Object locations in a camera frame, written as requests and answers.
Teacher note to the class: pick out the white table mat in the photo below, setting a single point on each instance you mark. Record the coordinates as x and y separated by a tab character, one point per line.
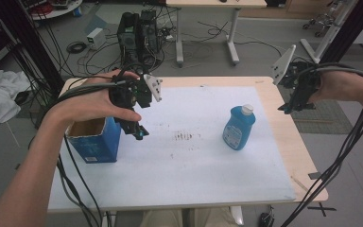
186	170

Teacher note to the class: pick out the grey floor mat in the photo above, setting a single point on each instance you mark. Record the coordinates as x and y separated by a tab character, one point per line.
324	118

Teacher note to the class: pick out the person's left hand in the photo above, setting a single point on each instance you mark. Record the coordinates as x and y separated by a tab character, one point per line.
85	101

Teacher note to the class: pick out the white cloth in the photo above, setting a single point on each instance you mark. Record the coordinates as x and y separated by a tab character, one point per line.
0	94

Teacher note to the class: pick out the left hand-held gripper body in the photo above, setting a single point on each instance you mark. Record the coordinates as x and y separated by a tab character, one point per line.
138	91

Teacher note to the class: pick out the person's right hand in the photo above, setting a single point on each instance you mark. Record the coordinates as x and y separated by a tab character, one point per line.
343	86

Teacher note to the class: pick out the white metal stand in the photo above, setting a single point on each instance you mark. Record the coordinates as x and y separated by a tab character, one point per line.
327	34

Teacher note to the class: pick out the white-legged wooden desk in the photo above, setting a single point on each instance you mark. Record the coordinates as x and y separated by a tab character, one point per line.
214	3

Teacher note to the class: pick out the black device on floor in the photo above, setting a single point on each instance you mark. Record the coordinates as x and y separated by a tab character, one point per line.
266	217

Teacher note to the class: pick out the wheeled chair base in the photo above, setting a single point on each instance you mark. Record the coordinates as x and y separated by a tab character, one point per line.
318	23

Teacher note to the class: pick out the blue bottle with white cap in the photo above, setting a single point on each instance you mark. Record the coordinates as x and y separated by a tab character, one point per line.
238	129

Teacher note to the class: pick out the blue cardboard box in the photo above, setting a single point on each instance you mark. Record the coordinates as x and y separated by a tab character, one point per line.
97	145

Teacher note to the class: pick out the small white power box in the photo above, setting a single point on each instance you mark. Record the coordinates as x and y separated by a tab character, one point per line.
96	38

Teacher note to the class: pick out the round white table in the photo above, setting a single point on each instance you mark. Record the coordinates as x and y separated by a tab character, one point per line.
56	11

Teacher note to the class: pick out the person's beige pants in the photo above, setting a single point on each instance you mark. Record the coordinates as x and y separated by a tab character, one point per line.
186	218

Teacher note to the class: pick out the black computer tower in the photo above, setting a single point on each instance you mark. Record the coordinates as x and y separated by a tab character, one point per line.
137	34

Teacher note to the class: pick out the black metal stand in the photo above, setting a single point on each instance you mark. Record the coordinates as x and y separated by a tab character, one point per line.
34	44
349	28

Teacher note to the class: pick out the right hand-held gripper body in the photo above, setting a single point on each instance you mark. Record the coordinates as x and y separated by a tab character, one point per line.
305	82

